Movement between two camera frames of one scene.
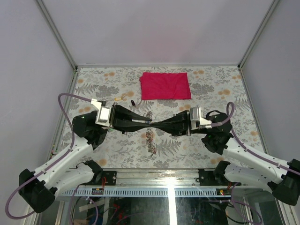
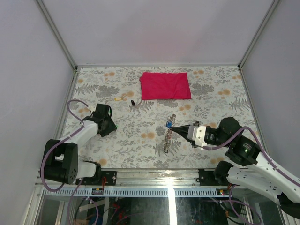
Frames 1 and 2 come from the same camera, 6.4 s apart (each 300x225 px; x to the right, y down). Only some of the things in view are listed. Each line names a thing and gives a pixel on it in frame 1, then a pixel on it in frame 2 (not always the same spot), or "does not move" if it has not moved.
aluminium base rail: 183,178 does not move
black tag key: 132,102 does not move
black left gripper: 121,119 -> 112,127
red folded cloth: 165,86 does not move
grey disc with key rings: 151,144 -> 172,118
